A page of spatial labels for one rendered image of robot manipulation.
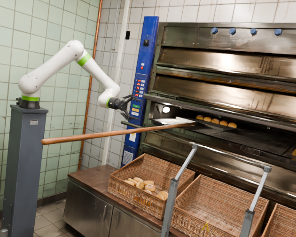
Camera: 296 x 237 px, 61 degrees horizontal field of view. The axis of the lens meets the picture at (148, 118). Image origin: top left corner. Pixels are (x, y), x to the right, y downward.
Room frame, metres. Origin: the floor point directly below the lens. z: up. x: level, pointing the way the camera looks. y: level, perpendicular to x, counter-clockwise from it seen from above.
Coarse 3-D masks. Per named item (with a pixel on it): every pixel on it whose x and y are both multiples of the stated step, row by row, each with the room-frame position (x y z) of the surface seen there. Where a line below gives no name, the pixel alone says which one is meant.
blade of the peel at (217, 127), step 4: (184, 120) 2.74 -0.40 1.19; (188, 120) 2.71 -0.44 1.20; (192, 120) 2.88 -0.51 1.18; (196, 120) 2.95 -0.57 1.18; (200, 120) 3.00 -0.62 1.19; (200, 124) 2.63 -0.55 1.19; (204, 124) 2.61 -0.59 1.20; (208, 124) 2.79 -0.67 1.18; (212, 124) 2.85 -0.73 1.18; (212, 128) 2.55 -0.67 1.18; (216, 128) 2.53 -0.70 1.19; (220, 128) 2.51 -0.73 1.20; (224, 128) 2.52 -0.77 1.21; (228, 128) 2.73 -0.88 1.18; (232, 128) 2.77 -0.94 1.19
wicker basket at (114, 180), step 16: (144, 160) 2.36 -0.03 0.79; (160, 160) 2.28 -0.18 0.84; (112, 176) 1.99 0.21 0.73; (128, 176) 2.21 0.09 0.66; (144, 176) 2.30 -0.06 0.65; (160, 176) 2.23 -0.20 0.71; (192, 176) 2.06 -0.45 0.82; (112, 192) 1.98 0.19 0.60; (128, 192) 2.04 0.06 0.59; (144, 192) 1.80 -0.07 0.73; (144, 208) 1.79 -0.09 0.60; (160, 208) 1.72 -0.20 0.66
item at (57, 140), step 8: (144, 128) 1.82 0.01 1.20; (152, 128) 1.90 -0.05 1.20; (160, 128) 2.00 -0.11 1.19; (168, 128) 2.12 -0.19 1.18; (64, 136) 1.26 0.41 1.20; (72, 136) 1.29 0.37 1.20; (80, 136) 1.33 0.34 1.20; (88, 136) 1.37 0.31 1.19; (96, 136) 1.42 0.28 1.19; (104, 136) 1.48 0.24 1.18
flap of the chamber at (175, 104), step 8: (144, 96) 2.32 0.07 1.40; (168, 104) 2.36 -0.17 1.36; (176, 104) 2.12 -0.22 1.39; (184, 104) 2.08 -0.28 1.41; (208, 112) 1.96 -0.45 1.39; (216, 112) 1.92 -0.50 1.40; (240, 120) 1.93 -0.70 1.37; (248, 120) 1.78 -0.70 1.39; (256, 120) 1.75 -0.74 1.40; (280, 128) 1.66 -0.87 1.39; (288, 128) 1.63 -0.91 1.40
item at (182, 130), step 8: (152, 120) 2.42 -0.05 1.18; (176, 128) 2.27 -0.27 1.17; (184, 128) 2.26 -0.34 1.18; (200, 136) 2.13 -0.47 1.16; (208, 136) 2.09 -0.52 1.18; (224, 144) 2.00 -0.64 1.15; (232, 144) 1.97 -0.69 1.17; (240, 144) 1.96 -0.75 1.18; (248, 152) 1.89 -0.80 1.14; (256, 152) 1.86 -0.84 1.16; (264, 152) 1.83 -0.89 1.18; (280, 160) 1.76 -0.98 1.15; (288, 160) 1.74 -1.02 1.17
